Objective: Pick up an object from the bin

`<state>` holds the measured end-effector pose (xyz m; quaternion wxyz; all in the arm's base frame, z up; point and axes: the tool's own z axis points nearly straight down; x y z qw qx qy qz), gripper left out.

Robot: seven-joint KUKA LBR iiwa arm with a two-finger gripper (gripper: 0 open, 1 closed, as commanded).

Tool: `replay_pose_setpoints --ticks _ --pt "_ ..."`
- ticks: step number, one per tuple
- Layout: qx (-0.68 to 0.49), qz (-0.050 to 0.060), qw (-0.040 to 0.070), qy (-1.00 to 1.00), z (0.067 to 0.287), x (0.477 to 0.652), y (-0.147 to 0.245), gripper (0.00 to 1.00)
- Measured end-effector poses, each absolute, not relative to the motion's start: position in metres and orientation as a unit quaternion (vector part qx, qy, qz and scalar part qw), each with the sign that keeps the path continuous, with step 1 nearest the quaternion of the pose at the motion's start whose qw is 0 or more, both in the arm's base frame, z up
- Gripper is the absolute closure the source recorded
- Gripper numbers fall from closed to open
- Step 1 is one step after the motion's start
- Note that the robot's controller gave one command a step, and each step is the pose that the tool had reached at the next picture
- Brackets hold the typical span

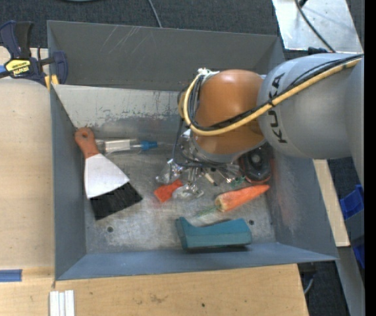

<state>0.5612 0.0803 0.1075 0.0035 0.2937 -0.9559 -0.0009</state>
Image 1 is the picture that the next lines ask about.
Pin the black cylinder on white bracket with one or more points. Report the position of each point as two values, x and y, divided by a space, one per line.
257 168

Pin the orange toy carrot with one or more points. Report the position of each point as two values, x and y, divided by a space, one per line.
240 196

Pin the teal flat block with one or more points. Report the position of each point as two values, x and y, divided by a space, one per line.
214 237

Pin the clear syringe with blue cap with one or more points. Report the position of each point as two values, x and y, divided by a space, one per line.
118 145

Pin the grey metal bin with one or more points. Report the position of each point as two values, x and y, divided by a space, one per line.
148 229

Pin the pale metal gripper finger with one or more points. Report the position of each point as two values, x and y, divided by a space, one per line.
187 191
168 173

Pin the pale wood board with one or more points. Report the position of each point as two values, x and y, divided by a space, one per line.
19 176

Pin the small orange piece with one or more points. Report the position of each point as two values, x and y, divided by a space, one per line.
165 192

